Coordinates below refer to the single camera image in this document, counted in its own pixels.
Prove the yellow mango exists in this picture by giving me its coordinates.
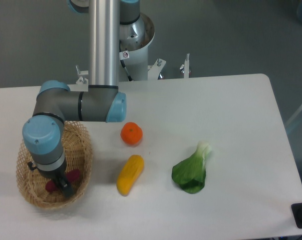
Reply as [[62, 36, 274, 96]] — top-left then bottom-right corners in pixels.
[[116, 155, 144, 196]]

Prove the purple sweet potato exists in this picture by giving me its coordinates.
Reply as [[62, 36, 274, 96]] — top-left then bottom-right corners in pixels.
[[45, 169, 80, 193]]

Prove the green bok choy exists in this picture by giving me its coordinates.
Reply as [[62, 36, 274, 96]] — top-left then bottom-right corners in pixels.
[[171, 141, 212, 194]]

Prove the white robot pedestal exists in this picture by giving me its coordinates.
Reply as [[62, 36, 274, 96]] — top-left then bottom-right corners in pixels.
[[74, 12, 168, 92]]

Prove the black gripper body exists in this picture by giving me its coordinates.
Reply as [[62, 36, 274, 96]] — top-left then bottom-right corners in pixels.
[[38, 162, 67, 180]]

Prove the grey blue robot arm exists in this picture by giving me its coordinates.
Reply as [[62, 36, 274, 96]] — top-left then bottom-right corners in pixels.
[[22, 0, 142, 198]]

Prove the orange tangerine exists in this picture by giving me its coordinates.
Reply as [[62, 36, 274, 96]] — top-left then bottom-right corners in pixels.
[[120, 122, 143, 146]]

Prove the white clamp bracket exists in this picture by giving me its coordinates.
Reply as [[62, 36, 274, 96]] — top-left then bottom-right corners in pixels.
[[179, 53, 191, 79]]

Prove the black cable on pedestal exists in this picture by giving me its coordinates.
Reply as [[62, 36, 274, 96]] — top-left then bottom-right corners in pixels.
[[119, 58, 134, 82]]

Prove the woven wicker basket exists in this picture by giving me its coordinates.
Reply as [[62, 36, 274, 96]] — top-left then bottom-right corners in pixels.
[[16, 121, 93, 210]]

